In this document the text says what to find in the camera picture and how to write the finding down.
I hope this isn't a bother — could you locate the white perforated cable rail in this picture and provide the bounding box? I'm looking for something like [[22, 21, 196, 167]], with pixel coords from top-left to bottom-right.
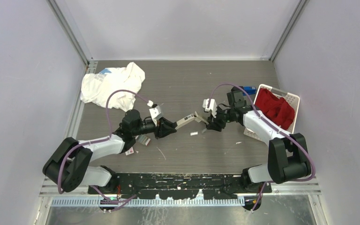
[[51, 196, 245, 207]]

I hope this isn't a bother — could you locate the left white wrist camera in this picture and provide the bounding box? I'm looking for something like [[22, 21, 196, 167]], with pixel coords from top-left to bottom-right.
[[147, 100, 163, 122]]

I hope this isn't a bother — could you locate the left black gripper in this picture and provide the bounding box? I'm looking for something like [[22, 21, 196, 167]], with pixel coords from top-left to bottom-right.
[[132, 117, 175, 139]]

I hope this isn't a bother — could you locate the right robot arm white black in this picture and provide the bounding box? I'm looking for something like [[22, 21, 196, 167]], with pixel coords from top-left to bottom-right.
[[202, 85, 315, 193]]

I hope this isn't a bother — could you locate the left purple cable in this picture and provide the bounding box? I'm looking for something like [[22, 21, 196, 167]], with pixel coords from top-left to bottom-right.
[[57, 90, 151, 195]]

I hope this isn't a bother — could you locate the box of staples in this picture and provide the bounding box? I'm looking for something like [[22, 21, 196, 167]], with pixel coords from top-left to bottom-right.
[[125, 135, 151, 156]]

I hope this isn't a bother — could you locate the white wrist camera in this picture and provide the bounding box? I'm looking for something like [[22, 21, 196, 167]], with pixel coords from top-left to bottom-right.
[[202, 98, 218, 118], [147, 100, 163, 122]]

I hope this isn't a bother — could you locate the white crumpled t-shirt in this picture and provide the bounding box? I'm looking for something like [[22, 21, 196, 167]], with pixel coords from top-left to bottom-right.
[[80, 62, 145, 108]]

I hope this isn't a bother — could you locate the red cloth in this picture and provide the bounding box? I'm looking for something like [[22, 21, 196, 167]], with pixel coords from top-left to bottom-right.
[[255, 89, 295, 130]]

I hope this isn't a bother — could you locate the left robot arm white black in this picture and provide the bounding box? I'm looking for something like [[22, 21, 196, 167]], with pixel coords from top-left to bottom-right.
[[42, 106, 178, 194]]

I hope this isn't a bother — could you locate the white plastic basket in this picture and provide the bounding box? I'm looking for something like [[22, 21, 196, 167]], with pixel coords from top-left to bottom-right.
[[244, 84, 300, 144]]

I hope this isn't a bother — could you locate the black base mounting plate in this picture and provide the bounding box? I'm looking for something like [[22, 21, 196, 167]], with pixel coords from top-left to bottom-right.
[[88, 173, 272, 200]]

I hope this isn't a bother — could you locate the blue black stapler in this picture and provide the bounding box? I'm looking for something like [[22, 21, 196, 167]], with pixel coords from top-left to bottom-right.
[[242, 86, 257, 95]]

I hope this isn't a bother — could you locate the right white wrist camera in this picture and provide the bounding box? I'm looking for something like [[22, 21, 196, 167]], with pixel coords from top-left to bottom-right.
[[202, 98, 218, 118]]

